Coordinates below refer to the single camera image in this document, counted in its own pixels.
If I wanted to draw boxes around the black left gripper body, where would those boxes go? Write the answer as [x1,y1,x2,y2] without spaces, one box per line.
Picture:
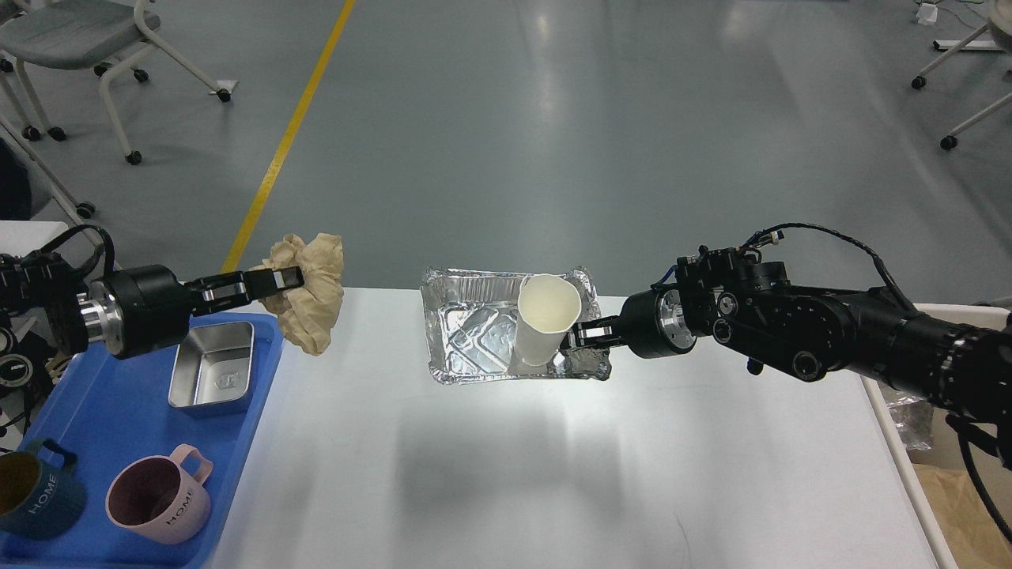
[79,264,194,360]

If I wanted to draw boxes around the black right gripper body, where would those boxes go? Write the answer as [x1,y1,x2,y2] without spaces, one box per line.
[618,288,697,359]

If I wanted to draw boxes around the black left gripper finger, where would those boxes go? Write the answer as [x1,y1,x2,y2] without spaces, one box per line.
[187,266,306,313]

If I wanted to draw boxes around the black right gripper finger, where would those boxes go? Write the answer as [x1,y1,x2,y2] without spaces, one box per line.
[559,316,623,352]

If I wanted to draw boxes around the white paper cup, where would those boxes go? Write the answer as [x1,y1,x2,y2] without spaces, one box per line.
[514,274,582,367]

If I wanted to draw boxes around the stainless steel rectangular box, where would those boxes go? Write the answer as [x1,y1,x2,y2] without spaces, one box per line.
[168,321,255,418]

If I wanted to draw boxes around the brown paper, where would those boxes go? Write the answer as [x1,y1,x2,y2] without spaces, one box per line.
[258,232,345,356]
[913,464,1011,568]

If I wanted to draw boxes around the aluminium foil tray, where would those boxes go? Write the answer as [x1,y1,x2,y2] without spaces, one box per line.
[420,267,612,385]

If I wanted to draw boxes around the pink HOME mug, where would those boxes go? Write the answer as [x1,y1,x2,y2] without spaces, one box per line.
[104,443,214,546]

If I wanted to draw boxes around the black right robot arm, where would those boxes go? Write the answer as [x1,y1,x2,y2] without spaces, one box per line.
[561,224,1011,537]

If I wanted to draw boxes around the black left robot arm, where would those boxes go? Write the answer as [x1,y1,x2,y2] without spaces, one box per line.
[1,224,306,360]

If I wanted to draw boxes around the blue plastic tray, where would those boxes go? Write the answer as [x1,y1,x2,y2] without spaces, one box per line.
[2,312,283,568]

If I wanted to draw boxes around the white side table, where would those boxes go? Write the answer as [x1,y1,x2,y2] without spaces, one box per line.
[0,220,69,257]

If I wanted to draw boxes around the dark blue HOME mug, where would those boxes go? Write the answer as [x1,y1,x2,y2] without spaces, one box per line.
[1,439,87,541]

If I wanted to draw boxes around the grey office chair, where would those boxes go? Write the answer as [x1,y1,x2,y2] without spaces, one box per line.
[2,1,232,165]

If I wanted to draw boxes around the crumpled foil in bin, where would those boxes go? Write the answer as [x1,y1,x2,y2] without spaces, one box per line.
[886,395,934,451]

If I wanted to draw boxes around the white chair legs right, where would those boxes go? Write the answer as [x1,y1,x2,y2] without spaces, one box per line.
[911,0,1012,151]

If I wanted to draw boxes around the brown paper in bin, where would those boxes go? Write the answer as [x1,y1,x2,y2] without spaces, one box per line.
[913,464,1011,568]

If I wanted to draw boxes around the white folding chair frame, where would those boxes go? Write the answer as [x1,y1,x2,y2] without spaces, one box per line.
[1,112,96,224]

